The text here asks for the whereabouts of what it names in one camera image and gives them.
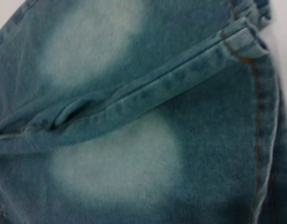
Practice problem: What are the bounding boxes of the blue denim shorts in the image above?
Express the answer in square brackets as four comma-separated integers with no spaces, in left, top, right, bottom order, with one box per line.
[0,0,287,224]

